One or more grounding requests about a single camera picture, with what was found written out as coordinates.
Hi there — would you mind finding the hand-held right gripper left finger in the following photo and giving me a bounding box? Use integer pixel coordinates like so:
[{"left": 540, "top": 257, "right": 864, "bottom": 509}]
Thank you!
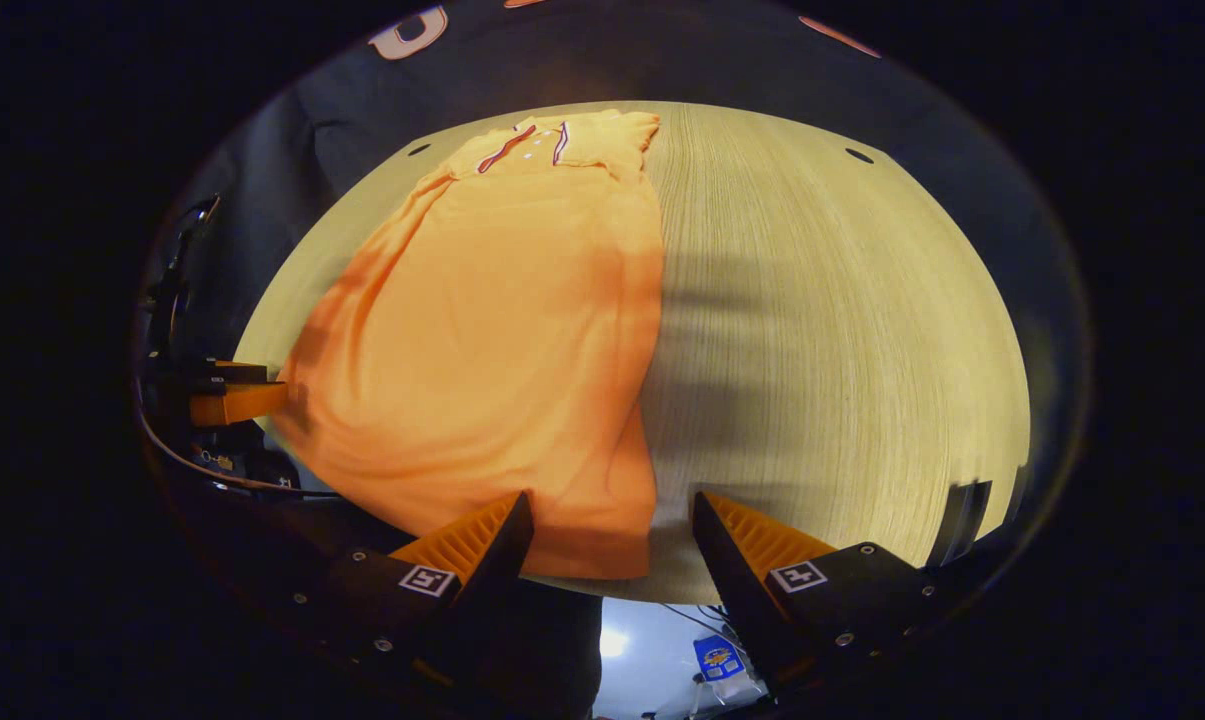
[{"left": 287, "top": 490, "right": 536, "bottom": 693}]

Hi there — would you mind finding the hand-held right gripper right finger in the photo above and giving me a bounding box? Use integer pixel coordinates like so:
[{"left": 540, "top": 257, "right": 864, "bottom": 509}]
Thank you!
[{"left": 693, "top": 490, "right": 950, "bottom": 698}]

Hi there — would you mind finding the orange T-shirt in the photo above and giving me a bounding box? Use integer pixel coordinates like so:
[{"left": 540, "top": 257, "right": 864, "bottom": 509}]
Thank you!
[{"left": 267, "top": 108, "right": 668, "bottom": 581}]

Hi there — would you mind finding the blue printed bag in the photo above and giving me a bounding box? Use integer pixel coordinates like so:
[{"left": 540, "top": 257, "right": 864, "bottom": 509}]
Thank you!
[{"left": 692, "top": 633, "right": 750, "bottom": 683}]

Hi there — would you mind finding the black backdrop cloth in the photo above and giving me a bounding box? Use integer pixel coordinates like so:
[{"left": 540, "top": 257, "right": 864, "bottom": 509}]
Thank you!
[{"left": 137, "top": 0, "right": 1093, "bottom": 481}]

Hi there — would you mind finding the thin black floor cable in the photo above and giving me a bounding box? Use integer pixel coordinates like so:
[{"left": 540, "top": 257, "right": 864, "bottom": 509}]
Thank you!
[{"left": 659, "top": 602, "right": 731, "bottom": 637}]

